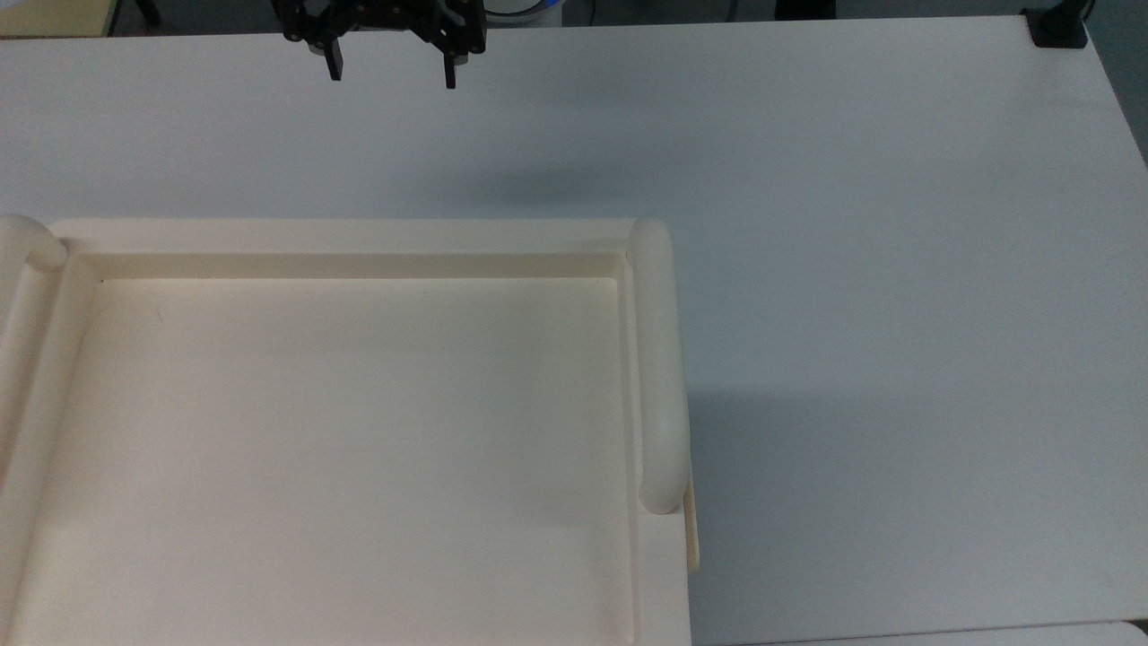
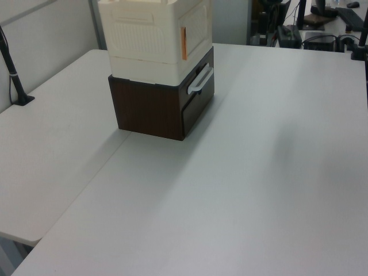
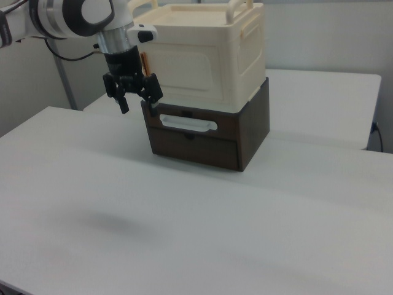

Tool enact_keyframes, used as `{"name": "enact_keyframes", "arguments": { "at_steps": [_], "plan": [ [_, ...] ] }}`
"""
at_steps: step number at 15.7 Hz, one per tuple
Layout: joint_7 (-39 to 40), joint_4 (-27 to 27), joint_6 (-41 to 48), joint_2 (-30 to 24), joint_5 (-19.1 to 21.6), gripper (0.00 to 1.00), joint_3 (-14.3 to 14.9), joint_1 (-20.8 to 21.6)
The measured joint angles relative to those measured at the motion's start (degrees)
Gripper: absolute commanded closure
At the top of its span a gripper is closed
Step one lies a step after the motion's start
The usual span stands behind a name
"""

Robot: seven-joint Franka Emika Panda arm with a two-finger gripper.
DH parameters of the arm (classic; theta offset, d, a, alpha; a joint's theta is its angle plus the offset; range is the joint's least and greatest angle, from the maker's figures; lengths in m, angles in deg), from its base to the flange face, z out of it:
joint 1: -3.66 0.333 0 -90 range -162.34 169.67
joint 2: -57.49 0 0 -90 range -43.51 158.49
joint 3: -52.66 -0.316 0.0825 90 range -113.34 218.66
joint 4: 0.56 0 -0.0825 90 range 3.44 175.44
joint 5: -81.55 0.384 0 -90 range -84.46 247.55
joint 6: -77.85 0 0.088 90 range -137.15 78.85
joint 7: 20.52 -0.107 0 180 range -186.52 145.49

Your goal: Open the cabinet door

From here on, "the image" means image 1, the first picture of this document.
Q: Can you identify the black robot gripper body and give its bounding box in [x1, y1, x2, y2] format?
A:
[274, 0, 491, 57]

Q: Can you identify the cream rounded cabinet top bar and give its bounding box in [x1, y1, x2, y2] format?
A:
[626, 217, 691, 515]
[0, 214, 69, 485]

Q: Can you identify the cream plastic cabinet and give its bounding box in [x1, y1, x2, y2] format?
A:
[0, 215, 693, 646]

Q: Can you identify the yellowish wooden furniture piece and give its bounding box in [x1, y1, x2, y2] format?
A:
[0, 0, 116, 39]

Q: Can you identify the black camera stand with clamp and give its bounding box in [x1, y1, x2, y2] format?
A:
[1025, 0, 1091, 49]

